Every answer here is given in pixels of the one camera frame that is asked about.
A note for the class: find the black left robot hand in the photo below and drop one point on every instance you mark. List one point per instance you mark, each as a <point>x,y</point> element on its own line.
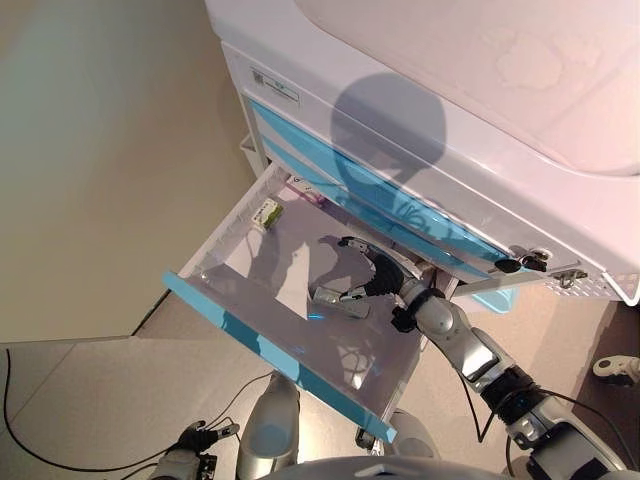
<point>200,437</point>

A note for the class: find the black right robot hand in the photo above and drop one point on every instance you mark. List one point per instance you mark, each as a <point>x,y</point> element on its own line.
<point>387,275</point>

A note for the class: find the blue white cart drawer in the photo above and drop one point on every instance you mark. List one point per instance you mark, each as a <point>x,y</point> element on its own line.
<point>300,157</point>
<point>300,332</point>
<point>280,120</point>

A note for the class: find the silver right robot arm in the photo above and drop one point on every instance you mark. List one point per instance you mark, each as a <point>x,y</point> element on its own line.
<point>450,320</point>

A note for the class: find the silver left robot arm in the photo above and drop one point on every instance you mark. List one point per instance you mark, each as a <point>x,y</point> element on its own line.
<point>180,467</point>

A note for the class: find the purple white medicine box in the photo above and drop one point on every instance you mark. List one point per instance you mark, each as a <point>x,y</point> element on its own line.
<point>305,189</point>

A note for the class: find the green white medicine box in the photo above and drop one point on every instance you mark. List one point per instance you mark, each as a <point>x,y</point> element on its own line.
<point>267,214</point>

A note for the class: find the silver left robot leg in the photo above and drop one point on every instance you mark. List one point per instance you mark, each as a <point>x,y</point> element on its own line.
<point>267,430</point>

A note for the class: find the silver robot leg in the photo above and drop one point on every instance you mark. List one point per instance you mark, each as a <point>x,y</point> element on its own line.
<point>415,435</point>
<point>267,430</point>

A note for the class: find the light blue waste bin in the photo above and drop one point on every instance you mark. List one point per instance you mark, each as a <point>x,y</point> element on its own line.
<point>495,301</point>

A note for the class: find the black cart keys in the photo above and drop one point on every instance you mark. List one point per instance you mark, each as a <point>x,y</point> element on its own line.
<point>505,266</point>

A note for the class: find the silver right robot leg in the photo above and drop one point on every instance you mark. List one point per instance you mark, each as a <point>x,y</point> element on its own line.
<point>415,435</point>

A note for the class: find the metal cart latch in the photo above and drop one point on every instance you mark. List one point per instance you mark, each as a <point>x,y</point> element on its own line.
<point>570,277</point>

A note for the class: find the grey robot torso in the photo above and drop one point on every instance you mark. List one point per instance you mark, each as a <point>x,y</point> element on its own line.
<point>400,471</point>

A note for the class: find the white medical cart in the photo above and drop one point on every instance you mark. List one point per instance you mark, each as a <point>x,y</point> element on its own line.
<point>400,75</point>

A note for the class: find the white perforated side basket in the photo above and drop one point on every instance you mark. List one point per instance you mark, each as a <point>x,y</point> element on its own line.
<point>600,288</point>

